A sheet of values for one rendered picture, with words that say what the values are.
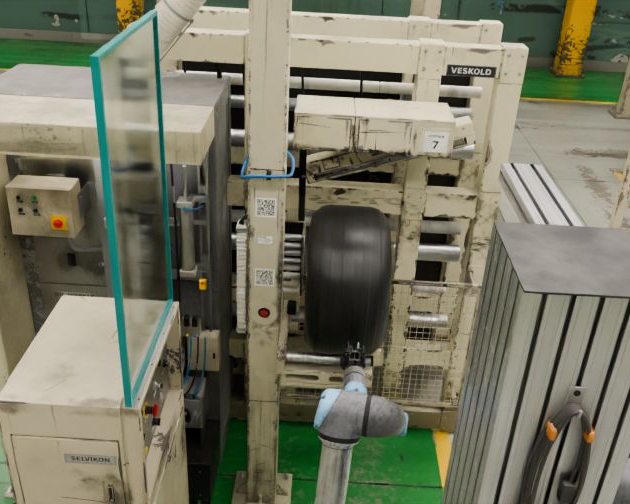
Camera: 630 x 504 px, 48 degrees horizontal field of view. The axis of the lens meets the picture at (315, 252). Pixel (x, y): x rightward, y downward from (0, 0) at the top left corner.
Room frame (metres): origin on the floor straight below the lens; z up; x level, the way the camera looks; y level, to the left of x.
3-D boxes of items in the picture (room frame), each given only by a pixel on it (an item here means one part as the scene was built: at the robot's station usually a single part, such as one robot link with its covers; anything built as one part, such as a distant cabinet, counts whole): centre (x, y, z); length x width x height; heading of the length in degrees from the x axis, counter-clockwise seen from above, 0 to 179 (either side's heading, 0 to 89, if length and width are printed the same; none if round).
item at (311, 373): (2.26, -0.07, 0.84); 0.36 x 0.09 x 0.06; 90
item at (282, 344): (2.40, 0.11, 0.90); 0.40 x 0.03 x 0.10; 0
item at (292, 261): (2.78, 0.15, 1.05); 0.20 x 0.15 x 0.30; 90
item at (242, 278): (2.35, 0.27, 1.19); 0.05 x 0.04 x 0.48; 0
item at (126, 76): (1.77, 0.48, 1.75); 0.55 x 0.02 x 0.95; 0
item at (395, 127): (2.70, -0.20, 1.71); 0.61 x 0.25 x 0.15; 90
